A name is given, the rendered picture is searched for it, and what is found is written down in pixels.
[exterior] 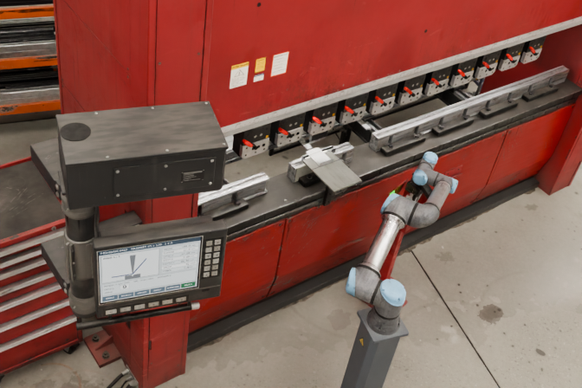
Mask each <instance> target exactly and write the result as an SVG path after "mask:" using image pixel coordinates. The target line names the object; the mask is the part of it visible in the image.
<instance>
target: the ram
mask: <svg viewBox="0 0 582 388"><path fill-rule="evenodd" d="M581 16H582V0H214V3H213V14H212V25H211V37H210V59H209V70H208V81H207V93H206V101H209V102H210V105H211V107H212V109H213V112H214V114H215V115H216V117H217V121H218V123H219V126H220V127H221V128H223V127H226V126H230V125H233V124H236V123H239V122H242V121H245V120H250V119H253V118H255V117H259V116H262V115H264V114H267V113H272V112H275V111H278V110H281V109H284V108H287V107H291V106H295V105H298V104H301V103H303V102H307V101H310V100H314V99H317V98H320V97H323V96H326V95H329V94H334V93H337V92H339V91H343V90H346V89H348V88H351V87H356V86H359V85H362V84H365V83H368V82H371V81H375V80H379V79H382V78H385V77H387V76H391V75H394V74H398V73H401V72H404V71H407V70H410V69H413V68H418V67H421V66H423V65H427V64H430V63H432V62H435V61H441V60H443V59H446V58H449V57H452V56H455V55H459V54H463V53H466V52H469V51H471V50H475V49H479V48H482V47H485V46H488V45H491V44H494V43H497V42H502V41H505V40H507V39H511V38H514V37H516V36H521V35H525V34H527V33H530V32H533V31H536V30H539V29H544V28H547V27H550V26H553V25H555V24H559V23H563V22H566V21H569V20H572V19H575V18H578V17H581ZM580 24H582V21H579V22H576V23H572V24H568V25H566V26H563V27H560V28H557V29H552V30H549V31H547V32H544V33H541V34H538V35H535V36H530V37H528V38H524V39H521V40H519V41H516V42H511V43H508V44H505V45H502V46H500V47H497V48H492V49H489V50H486V51H483V52H480V53H477V54H474V55H470V56H467V57H463V58H461V59H458V60H455V61H450V62H447V63H444V64H442V65H439V66H435V67H433V68H428V69H425V70H423V71H419V72H416V73H414V74H409V75H406V76H403V77H400V78H397V79H395V80H391V81H387V82H384V83H381V84H378V85H375V86H372V87H368V88H365V89H361V90H359V91H356V92H353V93H350V94H345V95H342V96H340V97H337V98H333V99H331V100H326V101H323V102H321V103H317V104H314V105H312V106H309V107H303V108H301V109H298V110H295V111H293V112H289V113H284V114H282V115H279V116H276V117H273V118H270V119H267V120H263V121H259V122H256V123H254V124H251V125H248V126H243V127H240V128H237V129H235V130H232V131H228V132H226V133H223V135H224V137H228V136H230V135H233V134H237V133H241V132H244V131H247V130H249V129H252V128H256V127H258V126H263V125H266V124H268V123H272V122H275V121H277V120H282V119H285V118H287V117H291V116H294V115H296V114H299V113H304V112H306V111H310V110H313V109H315V108H318V107H323V106H326V105H329V104H332V103H334V102H337V101H340V100H345V99H348V98H351V97H353V96H356V95H359V94H364V93H367V92H370V91H372V90H375V89H378V88H382V87H386V86H389V85H391V84H394V83H397V82H400V81H405V80H408V79H410V78H413V77H416V76H419V75H422V74H427V73H429V72H432V71H436V70H438V69H441V68H446V67H448V66H451V65H455V64H457V63H460V62H463V61H467V60H470V59H474V58H476V57H479V56H482V55H486V54H489V53H493V52H495V51H498V50H501V49H505V48H509V47H512V46H514V45H517V44H520V43H523V42H528V41H531V40H533V39H536V38H539V37H542V36H547V35H550V34H552V33H555V32H558V31H561V30H564V29H569V28H571V27H574V26H577V25H580ZM287 51H289V55H288V65H287V72H286V73H285V74H278V75H276V76H272V77H270V75H271V68H272V62H273V56H274V55H277V54H280V53H284V52H287ZM263 57H266V62H265V69H264V70H263V71H261V72H257V73H255V64H256V60H257V59H261V58H263ZM245 62H249V68H248V76H247V83H246V85H242V86H240V87H234V88H231V89H230V76H231V67H232V66H235V65H237V64H241V63H245ZM263 73H264V76H263V80H260V81H255V82H254V77H255V75H257V74H263Z"/></svg>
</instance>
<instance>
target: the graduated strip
mask: <svg viewBox="0 0 582 388"><path fill-rule="evenodd" d="M579 21H582V16H581V17H578V18H575V19H572V20H569V21H566V22H563V23H559V24H555V25H553V26H550V27H547V28H544V29H539V30H536V31H533V32H530V33H527V34H525V35H521V36H516V37H514V38H511V39H507V40H505V41H502V42H497V43H494V44H491V45H488V46H485V47H482V48H478V49H475V50H471V51H469V52H466V53H463V54H459V55H455V56H452V57H449V58H446V59H443V60H441V61H435V62H432V63H430V64H427V65H423V66H421V67H418V68H413V69H410V70H407V71H404V72H401V73H398V74H394V75H391V76H387V77H385V78H382V79H379V80H375V81H371V82H368V83H365V84H362V85H359V86H356V87H351V88H348V89H346V90H343V91H339V92H337V93H334V94H329V95H326V96H323V97H320V98H317V99H314V100H310V101H307V102H303V103H301V104H298V105H295V106H291V107H287V108H284V109H281V110H278V111H275V112H272V113H267V114H264V115H262V116H259V117H255V118H253V119H250V120H245V121H242V122H239V123H236V124H233V125H230V126H226V127H223V128H221V129H222V132H223V133H226V132H228V131H232V130H235V129H237V128H240V127H243V126H248V125H251V124H254V123H256V122H259V121H263V120H267V119H270V118H273V117H276V116H279V115H282V114H284V113H289V112H293V111H295V110H298V109H301V108H303V107H309V106H312V105H314V104H317V103H321V102H323V101H326V100H331V99H333V98H337V97H340V96H342V95H345V94H350V93H353V92H356V91H359V90H361V89H365V88H368V87H372V86H375V85H378V84H381V83H384V82H387V81H391V80H395V79H397V78H400V77H403V76H406V75H409V74H414V73H416V72H419V71H423V70H425V69H428V68H433V67H435V66H439V65H442V64H444V63H447V62H450V61H455V60H458V59H461V58H463V57H467V56H470V55H474V54H477V53H480V52H483V51H486V50H489V49H493V48H497V47H500V46H502V45H505V44H508V43H511V42H516V41H519V40H521V39H524V38H528V37H530V36H535V35H538V34H541V33H544V32H547V31H549V30H552V29H557V28H560V27H563V26H566V25H568V24H572V23H576V22H579Z"/></svg>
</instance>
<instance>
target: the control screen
mask: <svg viewBox="0 0 582 388"><path fill-rule="evenodd" d="M200 242H201V236H200V237H193V238H188V239H182V240H176V241H170V242H159V243H154V244H147V245H142V246H136V247H130V248H124V249H113V250H108V251H101V252H99V263H100V303H102V302H107V301H116V300H122V299H127V298H132V297H137V296H142V295H148V294H156V293H162V292H167V291H172V290H177V289H182V288H192V287H196V286H197V273H198V263H199V252H200ZM126 284H129V288H125V289H120V286H121V285H126Z"/></svg>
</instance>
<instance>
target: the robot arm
mask: <svg viewBox="0 0 582 388"><path fill-rule="evenodd" d="M437 160H438V157H437V155H436V154H435V153H434V152H426V153H425V154H424V155H423V158H422V160H421V162H420V164H419V166H418V168H417V169H416V170H415V171H414V172H413V173H412V175H413V176H412V178H411V180H410V181H409V182H407V185H406V186H407V187H406V186H405V189H406V190H407V191H408V192H409V193H410V195H409V196H408V195H407V196H406V197H403V196H402V195H398V194H396V193H392V194H391V195H390V196H389V197H388V198H387V199H386V200H385V202H384V204H383V206H382V208H381V211H380V214H381V215H382V216H381V218H382V221H383V222H382V223H381V225H380V227H379V229H378V232H377V234H376V236H375V237H374V239H373V241H372V244H371V246H370V248H369V250H368V252H367V254H366V256H365V259H364V261H363V262H362V263H360V264H358V265H357V267H356V268H352V269H351V271H350V274H349V276H348V279H347V283H346V292H347V293H348V294H350V295H352V296H353V297H356V298H359V299H361V300H362V301H366V302H368V303H370V304H372V305H374V307H373V308H372V309H371V310H370V311H369V313H368V315H367V318H366V321H367V324H368V326H369V327H370V328H371V330H373V332H375V333H378V334H381V335H392V334H394V333H395V332H396V331H397V330H398V329H399V327H400V312H401V309H402V306H403V304H404V301H405V296H406V292H405V289H404V286H403V285H402V284H401V283H400V282H399V281H396V280H394V279H390V280H389V279H386V280H384V281H383V280H380V277H381V274H380V273H379V271H380V269H381V268H382V265H383V263H384V261H385V258H386V257H387V255H388V253H389V251H390V248H391V246H392V244H393V242H394V240H395V238H396V236H397V234H398V231H399V230H400V229H402V228H404V226H405V225H409V226H411V227H413V228H424V227H427V226H429V225H432V224H433V223H434V222H435V221H436V220H437V219H438V218H439V216H440V209H441V208H442V206H443V203H444V201H445V199H446V198H447V196H448V195H449V193H451V194H453V193H454V192H455V190H456V187H457V185H458V181H457V180H456V179H453V178H451V177H448V176H446V175H443V174H441V173H439V172H437V171H433V170H434V167H435V165H436V163H437ZM430 185H431V186H434V187H435V188H434V190H432V189H431V188H430ZM422 194H424V195H425V196H426V198H427V199H428V200H427V201H426V203H424V204H420V203H418V202H417V201H418V200H419V198H420V197H421V196H422Z"/></svg>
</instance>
